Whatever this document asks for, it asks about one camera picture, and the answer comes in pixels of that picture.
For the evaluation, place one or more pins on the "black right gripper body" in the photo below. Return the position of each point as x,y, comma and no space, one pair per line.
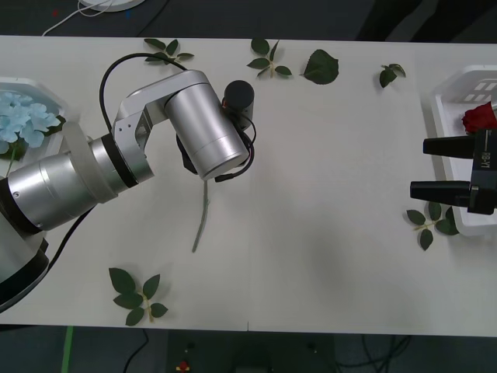
485,171

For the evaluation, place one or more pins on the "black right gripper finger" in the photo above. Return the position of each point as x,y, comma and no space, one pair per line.
446,147
438,192

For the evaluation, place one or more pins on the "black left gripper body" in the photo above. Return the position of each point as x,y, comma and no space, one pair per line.
185,159

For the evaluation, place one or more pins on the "red rose with bare stem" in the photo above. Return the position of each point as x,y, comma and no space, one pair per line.
477,118

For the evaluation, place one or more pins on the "red rose with kinked stem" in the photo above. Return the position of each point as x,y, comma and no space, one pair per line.
204,212

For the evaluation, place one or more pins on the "silver and black left arm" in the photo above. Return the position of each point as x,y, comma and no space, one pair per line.
209,124

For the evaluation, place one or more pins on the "shallow white box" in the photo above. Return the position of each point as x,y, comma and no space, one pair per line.
446,116
23,82

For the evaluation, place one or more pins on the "green leaf twig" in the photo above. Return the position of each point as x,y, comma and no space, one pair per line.
426,239
171,46
122,280
259,46

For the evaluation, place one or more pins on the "small curled leaf twig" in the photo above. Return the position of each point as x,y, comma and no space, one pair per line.
386,77

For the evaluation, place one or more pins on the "large single green leaf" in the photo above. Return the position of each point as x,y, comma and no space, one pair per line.
320,67

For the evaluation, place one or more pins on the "pale blue flower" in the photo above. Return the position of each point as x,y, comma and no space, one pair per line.
27,116

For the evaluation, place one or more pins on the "white round stand base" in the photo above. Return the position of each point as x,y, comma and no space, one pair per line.
124,4

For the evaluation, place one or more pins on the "red and yellow button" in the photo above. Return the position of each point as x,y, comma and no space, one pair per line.
182,366

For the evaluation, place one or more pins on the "green tape strip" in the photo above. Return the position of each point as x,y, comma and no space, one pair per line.
68,349

